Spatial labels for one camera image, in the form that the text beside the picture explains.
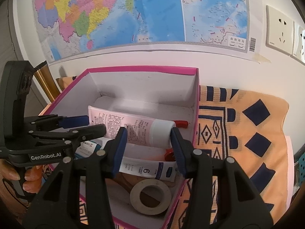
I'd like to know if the red spray nozzle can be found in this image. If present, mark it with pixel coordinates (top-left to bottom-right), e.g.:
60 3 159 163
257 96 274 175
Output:
164 120 189 162

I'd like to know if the white medicine box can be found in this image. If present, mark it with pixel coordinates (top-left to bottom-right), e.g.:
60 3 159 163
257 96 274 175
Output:
75 138 111 159

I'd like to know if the white blue numbered tube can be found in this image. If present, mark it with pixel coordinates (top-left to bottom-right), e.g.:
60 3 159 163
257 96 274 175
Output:
119 157 177 182

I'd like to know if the large pink cream tube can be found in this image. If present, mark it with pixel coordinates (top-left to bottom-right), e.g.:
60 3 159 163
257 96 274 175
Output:
88 106 176 149

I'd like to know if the brown plastic comb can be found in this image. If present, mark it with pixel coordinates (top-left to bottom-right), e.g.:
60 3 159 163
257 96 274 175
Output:
104 172 177 207

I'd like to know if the magenta cardboard box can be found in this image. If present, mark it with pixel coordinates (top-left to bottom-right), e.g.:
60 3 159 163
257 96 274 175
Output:
46 66 200 228

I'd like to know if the white tape roll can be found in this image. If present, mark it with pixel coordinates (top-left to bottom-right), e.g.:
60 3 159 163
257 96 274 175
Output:
130 179 172 216

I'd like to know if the person's left hand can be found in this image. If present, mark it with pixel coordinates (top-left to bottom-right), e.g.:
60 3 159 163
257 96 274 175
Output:
1 159 44 193

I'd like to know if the brass pole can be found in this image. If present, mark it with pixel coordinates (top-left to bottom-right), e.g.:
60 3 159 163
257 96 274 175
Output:
34 61 60 103

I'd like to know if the grey door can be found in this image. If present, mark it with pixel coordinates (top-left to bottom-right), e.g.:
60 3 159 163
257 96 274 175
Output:
0 0 47 117

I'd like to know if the blue perforated basket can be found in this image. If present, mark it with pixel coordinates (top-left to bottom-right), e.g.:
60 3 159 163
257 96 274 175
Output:
293 149 304 195

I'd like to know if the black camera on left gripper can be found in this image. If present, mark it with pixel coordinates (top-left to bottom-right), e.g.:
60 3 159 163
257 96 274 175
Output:
1 60 35 146

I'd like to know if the colourful wall map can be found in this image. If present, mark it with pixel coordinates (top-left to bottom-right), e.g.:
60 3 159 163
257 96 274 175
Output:
32 0 255 63

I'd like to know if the white wall switch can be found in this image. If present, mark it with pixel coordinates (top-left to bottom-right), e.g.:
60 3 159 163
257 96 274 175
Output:
291 22 305 65

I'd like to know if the white wall socket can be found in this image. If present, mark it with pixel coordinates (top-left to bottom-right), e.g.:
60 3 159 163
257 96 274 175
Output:
266 5 294 55

